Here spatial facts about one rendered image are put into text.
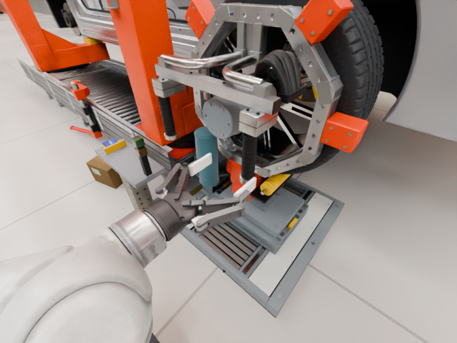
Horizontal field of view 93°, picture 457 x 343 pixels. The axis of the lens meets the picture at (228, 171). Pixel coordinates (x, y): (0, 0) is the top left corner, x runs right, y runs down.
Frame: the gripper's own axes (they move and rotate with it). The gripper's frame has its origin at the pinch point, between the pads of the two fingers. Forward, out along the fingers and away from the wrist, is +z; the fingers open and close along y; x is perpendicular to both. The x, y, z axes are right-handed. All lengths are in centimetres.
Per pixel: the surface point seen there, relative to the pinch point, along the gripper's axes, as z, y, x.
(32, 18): 32, -255, 11
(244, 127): 6.5, -0.8, 8.5
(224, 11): 28.2, -26.3, 27.2
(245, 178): 6.2, 0.4, -6.3
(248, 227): 30, -12, -67
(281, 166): 28.5, -0.1, -16.0
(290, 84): 17.7, 3.1, 16.1
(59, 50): 41, -255, -15
